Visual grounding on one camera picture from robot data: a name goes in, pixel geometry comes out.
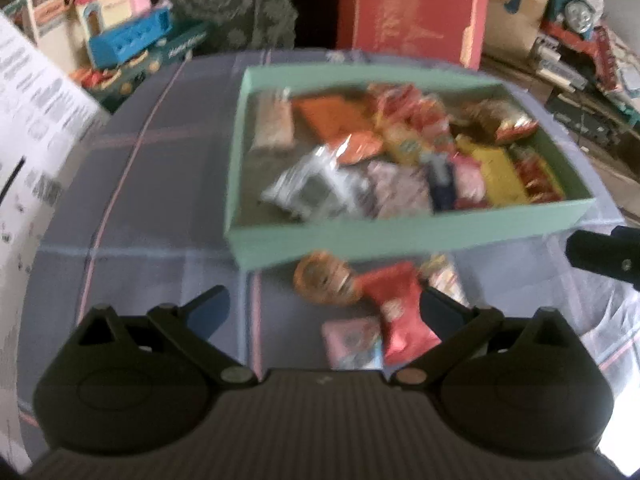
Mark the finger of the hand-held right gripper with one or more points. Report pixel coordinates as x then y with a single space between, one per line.
607 257

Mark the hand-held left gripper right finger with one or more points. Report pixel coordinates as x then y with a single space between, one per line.
436 311

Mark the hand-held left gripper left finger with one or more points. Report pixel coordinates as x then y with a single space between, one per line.
210 310

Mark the mint green cardboard box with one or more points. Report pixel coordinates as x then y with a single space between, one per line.
380 237

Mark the yellow gold snack packet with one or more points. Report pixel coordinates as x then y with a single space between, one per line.
495 175

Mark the pale yellow snack packet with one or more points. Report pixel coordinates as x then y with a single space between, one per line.
445 277

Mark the small pink snack packet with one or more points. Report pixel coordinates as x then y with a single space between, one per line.
350 342

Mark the red yellow snack packet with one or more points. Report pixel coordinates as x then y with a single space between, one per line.
540 177

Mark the round orange snack packet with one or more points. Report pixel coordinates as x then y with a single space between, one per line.
322 280

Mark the pink patterned snack packet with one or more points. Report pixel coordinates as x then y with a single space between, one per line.
400 190

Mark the dark blue snack packet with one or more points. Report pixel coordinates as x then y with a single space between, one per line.
442 182

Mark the wooden shelf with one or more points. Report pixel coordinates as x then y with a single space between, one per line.
575 105

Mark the silver snack packet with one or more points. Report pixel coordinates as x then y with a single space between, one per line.
315 187

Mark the brown gold chips packet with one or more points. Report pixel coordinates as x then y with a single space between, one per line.
500 120

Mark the beige cracker packet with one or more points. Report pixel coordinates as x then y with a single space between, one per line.
272 120

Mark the stack of books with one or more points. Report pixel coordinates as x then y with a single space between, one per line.
557 62

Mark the plain orange snack packet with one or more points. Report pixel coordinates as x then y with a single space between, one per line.
340 125

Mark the blue toy train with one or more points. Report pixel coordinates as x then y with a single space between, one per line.
575 10

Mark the dark green toy kitchen box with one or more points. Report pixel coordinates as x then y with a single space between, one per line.
165 60

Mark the white printed paper sheet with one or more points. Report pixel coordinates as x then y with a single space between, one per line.
35 125

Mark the brown cardboard box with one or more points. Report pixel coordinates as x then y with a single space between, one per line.
520 5

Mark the blue plastic toy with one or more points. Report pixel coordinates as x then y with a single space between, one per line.
127 40

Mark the large red gift box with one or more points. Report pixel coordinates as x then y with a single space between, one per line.
410 5

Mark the grey lace cloth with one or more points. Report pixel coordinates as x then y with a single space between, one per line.
235 0

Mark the pink toy house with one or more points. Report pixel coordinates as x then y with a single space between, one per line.
115 0

